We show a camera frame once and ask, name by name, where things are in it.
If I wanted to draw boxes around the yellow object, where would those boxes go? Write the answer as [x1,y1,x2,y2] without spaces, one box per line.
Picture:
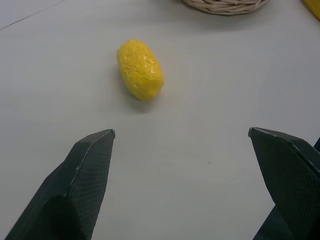
[303,0,320,21]

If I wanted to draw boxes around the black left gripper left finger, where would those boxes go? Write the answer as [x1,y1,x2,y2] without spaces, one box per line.
[4,128,116,240]

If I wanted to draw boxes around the wicker basket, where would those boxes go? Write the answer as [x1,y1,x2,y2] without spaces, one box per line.
[180,0,270,15]

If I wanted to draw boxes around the yellow lemon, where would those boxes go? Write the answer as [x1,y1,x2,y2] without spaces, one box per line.
[116,39,166,102]

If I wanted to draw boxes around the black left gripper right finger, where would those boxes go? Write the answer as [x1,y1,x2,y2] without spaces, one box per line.
[247,126,320,240]

